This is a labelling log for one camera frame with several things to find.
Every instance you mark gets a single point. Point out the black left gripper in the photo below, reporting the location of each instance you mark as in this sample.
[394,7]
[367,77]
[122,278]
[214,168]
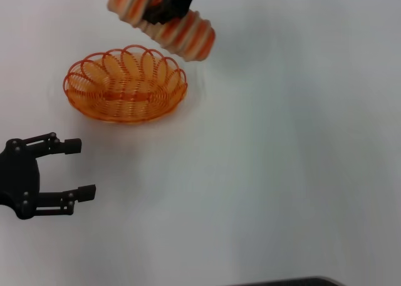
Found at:
[17,179]

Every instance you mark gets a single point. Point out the orange striped bread loaf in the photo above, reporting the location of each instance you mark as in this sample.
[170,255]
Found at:
[188,38]

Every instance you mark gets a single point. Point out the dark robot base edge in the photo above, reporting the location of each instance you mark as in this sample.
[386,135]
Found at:
[288,281]

